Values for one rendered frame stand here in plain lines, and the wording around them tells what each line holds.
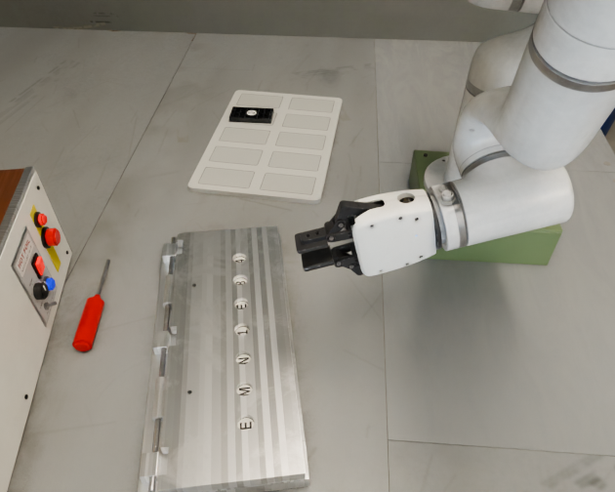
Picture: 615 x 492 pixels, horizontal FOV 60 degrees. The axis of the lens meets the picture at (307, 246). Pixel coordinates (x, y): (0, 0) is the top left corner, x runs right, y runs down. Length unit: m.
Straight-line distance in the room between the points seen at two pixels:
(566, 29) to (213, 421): 0.57
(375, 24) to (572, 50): 2.52
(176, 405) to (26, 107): 0.97
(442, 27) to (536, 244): 2.12
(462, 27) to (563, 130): 2.50
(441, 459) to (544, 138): 0.43
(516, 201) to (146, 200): 0.71
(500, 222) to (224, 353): 0.41
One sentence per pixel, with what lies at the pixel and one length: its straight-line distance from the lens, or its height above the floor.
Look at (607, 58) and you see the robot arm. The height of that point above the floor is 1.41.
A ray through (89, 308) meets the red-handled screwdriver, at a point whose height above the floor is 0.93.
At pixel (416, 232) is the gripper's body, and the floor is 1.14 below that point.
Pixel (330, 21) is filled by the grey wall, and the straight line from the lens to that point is 2.95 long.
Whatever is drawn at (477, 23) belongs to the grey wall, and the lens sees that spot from 3.01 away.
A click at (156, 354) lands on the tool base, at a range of 0.83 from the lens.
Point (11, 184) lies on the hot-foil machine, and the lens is 0.90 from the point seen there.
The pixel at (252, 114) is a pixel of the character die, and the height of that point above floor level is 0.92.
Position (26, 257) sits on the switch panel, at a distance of 0.85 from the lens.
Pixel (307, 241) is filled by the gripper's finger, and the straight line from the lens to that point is 0.67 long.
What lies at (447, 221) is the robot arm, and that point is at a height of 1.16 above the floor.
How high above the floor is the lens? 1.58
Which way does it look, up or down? 45 degrees down
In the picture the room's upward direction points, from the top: straight up
